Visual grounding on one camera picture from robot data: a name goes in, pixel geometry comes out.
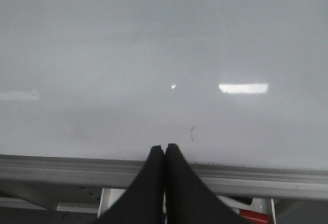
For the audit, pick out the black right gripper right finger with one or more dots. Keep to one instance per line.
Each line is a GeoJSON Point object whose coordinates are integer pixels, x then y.
{"type": "Point", "coordinates": [188, 199]}

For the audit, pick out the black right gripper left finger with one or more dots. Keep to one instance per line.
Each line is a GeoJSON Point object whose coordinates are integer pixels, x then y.
{"type": "Point", "coordinates": [142, 201]}

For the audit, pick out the red item in bin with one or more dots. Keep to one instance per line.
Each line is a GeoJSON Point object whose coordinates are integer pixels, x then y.
{"type": "Point", "coordinates": [254, 217]}

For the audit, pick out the white whiteboard with aluminium frame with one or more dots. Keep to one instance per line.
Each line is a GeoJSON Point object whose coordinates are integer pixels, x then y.
{"type": "Point", "coordinates": [239, 85]}

